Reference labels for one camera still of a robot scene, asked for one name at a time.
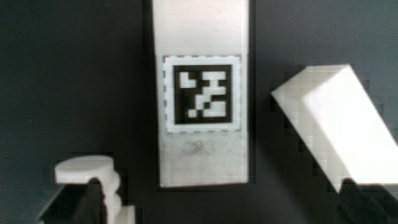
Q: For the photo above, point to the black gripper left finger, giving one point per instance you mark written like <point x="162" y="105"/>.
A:
<point x="77" y="207"/>

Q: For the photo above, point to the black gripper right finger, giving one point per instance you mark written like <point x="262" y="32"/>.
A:
<point x="368" y="203"/>

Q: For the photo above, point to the white table leg three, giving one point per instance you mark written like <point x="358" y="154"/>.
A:
<point x="82" y="168"/>

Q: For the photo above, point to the white obstacle fence bar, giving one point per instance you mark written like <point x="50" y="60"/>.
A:
<point x="335" y="118"/>

